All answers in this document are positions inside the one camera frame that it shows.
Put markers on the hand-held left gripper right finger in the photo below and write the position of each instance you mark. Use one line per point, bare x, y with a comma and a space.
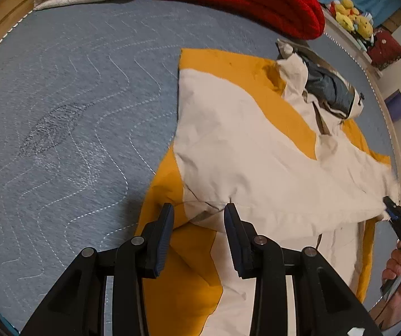
234, 241

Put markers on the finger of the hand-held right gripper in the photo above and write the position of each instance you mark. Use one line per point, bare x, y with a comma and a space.
388, 203
393, 216

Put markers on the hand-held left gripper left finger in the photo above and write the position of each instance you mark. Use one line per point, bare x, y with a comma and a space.
161, 239

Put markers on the cream and yellow jacket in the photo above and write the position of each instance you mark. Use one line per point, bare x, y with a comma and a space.
256, 147

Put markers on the purple folder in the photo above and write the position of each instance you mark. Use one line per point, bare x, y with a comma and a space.
398, 106

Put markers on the grey quilted bed cover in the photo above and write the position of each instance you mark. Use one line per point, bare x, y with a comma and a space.
63, 129

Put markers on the red cushion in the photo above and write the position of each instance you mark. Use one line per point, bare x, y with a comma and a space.
386, 47

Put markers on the yellow plush toy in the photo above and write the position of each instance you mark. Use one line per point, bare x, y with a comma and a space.
363, 25
344, 20
348, 6

